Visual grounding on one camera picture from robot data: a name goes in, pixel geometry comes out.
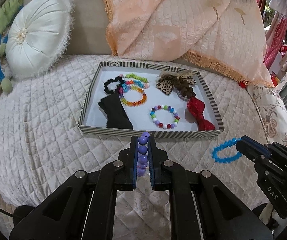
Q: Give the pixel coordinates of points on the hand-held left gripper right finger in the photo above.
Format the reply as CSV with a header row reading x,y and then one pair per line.
x,y
152,160

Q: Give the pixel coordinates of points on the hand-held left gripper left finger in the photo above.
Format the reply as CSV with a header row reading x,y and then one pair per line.
x,y
133,160

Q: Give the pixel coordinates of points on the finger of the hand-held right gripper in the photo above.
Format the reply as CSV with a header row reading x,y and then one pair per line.
x,y
252,147

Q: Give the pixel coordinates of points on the striped cardboard box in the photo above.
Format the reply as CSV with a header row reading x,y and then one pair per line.
x,y
108,131

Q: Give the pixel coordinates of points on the leopard print bow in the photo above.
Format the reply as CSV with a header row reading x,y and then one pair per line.
x,y
164,85

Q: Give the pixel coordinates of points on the brown scrunchie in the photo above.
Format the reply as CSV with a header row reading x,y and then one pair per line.
x,y
186,90

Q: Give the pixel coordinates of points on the black scrunchie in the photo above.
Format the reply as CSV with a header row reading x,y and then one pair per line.
x,y
107,86

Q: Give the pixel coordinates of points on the floral cushion with piping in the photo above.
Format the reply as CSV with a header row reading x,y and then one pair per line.
x,y
271,110

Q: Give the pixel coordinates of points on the small red cloth piece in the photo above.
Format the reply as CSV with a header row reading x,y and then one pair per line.
x,y
243,84

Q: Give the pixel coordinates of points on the red fabric bow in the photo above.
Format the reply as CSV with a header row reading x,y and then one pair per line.
x,y
198,110

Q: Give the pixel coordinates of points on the quilted cream bedspread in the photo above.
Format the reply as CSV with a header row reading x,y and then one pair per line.
x,y
33,130

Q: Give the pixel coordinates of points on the red dotted garment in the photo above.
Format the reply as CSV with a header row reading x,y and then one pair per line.
x,y
276,42

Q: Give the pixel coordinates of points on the peach fringed blanket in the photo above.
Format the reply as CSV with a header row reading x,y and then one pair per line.
x,y
171,17

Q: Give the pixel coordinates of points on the white round pillow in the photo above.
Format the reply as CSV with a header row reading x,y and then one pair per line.
x,y
33,37

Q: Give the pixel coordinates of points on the green and blue plush toy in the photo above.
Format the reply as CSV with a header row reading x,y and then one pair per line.
x,y
6,12

